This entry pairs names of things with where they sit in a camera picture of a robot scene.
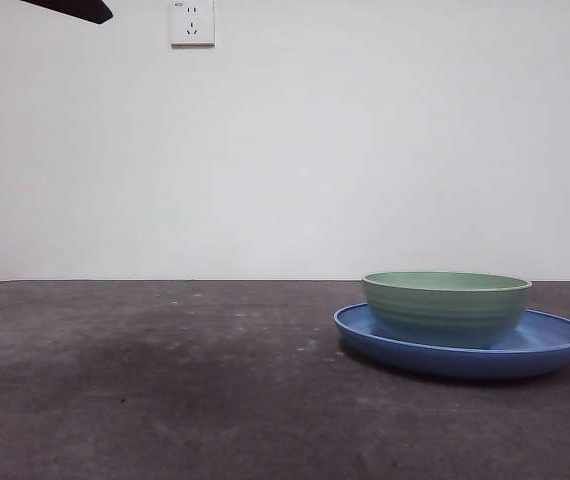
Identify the blue plate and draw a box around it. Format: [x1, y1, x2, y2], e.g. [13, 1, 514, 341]
[333, 302, 570, 380]

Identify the white wall socket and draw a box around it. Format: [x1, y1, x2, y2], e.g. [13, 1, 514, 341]
[170, 0, 216, 50]

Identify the green bowl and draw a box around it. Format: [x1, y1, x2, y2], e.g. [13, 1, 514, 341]
[362, 270, 534, 350]

